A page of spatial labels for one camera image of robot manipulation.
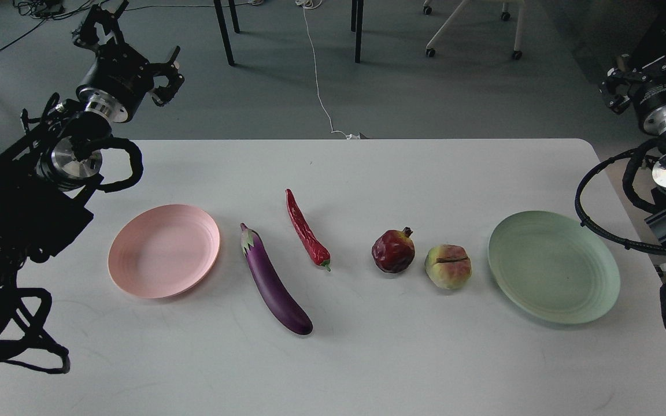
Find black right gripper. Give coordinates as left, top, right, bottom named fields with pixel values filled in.
left=599, top=54, right=666, bottom=135

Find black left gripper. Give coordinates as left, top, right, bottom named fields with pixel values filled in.
left=72, top=0, right=186, bottom=124

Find peach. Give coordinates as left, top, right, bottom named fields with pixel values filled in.
left=424, top=244, right=472, bottom=290

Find red chili pepper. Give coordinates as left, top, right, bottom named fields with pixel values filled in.
left=285, top=189, right=331, bottom=272

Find red pomegranate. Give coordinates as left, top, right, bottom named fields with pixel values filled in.
left=372, top=226, right=416, bottom=274

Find purple eggplant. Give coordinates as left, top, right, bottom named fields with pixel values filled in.
left=240, top=223, right=313, bottom=336

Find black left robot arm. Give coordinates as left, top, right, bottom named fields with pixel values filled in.
left=0, top=1, right=184, bottom=374

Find black table leg left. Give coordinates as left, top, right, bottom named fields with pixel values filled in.
left=212, top=0, right=240, bottom=66

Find black table leg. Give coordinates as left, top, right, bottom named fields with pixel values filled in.
left=212, top=0, right=240, bottom=66
left=350, top=0, right=364, bottom=64

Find white office chair base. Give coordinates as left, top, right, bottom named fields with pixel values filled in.
left=424, top=1, right=531, bottom=61

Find pink plate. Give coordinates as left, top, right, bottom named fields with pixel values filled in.
left=108, top=205, right=221, bottom=299

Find green plate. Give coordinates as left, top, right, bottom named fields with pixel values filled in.
left=488, top=210, right=621, bottom=325

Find black table leg right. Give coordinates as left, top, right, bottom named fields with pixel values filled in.
left=350, top=0, right=364, bottom=64

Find black floor cables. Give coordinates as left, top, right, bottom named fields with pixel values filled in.
left=0, top=0, right=114, bottom=69

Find white floor cable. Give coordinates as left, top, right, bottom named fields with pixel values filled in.
left=295, top=0, right=362, bottom=140

